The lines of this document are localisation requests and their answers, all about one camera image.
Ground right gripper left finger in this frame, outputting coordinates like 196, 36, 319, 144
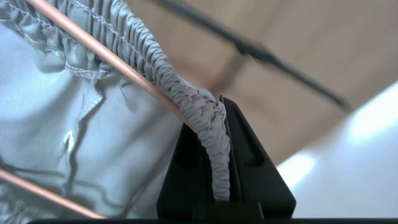
156, 123, 216, 218

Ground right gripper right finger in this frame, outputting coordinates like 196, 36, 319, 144
219, 95, 297, 218

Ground pink clothes hanger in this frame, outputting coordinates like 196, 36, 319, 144
0, 0, 193, 220

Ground pale grey shorts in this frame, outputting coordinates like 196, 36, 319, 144
0, 0, 233, 220

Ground black clothes rack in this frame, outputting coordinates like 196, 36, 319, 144
154, 0, 354, 112

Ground beige curtain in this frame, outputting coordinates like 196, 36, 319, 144
124, 0, 398, 166

